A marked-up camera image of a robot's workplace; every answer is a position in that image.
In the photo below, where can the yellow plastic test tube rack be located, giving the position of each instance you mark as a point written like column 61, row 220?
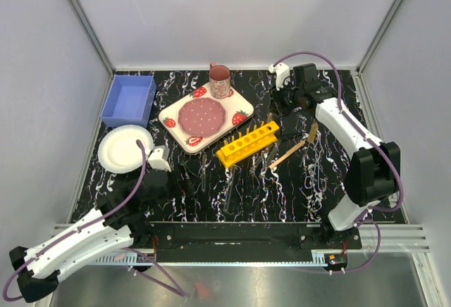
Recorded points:
column 247, row 145

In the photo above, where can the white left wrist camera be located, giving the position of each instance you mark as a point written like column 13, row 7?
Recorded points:
column 158, row 158

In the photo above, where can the test tube brush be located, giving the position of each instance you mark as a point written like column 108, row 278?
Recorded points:
column 311, row 137

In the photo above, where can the pink patterned mug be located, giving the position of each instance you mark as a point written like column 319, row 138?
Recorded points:
column 220, row 80

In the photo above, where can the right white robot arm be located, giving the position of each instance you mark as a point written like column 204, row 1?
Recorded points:
column 374, row 170

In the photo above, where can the blue plastic bin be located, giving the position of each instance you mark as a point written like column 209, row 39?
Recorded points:
column 129, row 101

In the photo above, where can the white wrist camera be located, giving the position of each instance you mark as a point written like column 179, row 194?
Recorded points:
column 158, row 158
column 282, row 72

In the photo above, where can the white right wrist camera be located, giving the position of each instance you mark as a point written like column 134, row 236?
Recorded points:
column 282, row 72

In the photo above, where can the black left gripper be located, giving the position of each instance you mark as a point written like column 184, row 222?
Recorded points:
column 186, row 181

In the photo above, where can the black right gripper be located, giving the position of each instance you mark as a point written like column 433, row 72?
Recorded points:
column 272, row 107

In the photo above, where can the pink polka dot plate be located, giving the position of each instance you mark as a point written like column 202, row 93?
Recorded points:
column 202, row 117

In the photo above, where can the white slotted cable duct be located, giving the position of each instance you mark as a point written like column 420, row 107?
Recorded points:
column 307, row 260

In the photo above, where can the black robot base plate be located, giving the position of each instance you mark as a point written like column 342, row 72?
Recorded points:
column 273, row 241

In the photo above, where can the white paper plate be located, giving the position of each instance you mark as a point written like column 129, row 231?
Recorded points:
column 119, row 153

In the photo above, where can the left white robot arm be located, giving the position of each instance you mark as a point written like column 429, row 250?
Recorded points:
column 110, row 226

